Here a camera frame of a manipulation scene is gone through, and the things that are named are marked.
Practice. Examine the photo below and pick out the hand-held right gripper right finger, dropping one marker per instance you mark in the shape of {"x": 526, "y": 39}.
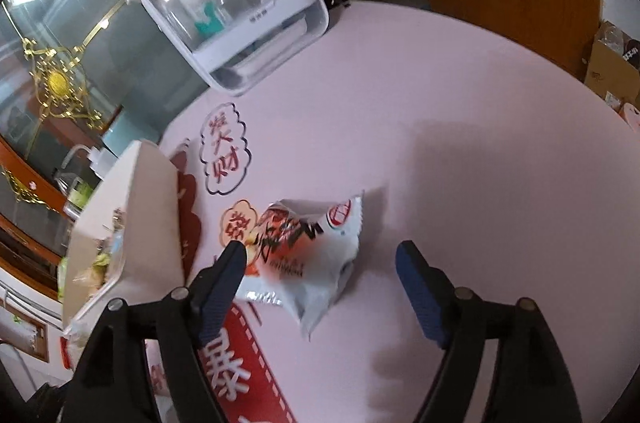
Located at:
{"x": 420, "y": 298}

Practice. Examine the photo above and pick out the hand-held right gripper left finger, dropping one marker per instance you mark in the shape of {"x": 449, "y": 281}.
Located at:
{"x": 220, "y": 295}

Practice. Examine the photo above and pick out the white red snack packet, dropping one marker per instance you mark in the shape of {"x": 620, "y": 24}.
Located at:
{"x": 310, "y": 263}

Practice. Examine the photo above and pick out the white storage box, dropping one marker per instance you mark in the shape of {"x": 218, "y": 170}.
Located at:
{"x": 150, "y": 213}

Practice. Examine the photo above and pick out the white charger plug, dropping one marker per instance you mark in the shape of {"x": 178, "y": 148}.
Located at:
{"x": 100, "y": 159}

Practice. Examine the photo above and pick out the cardboard box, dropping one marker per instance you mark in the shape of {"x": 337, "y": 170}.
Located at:
{"x": 605, "y": 68}

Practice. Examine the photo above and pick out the white bottle with teal label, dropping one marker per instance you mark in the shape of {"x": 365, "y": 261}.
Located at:
{"x": 192, "y": 0}

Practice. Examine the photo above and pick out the glass cabinet with wooden frame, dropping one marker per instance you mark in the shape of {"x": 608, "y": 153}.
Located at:
{"x": 75, "y": 28}

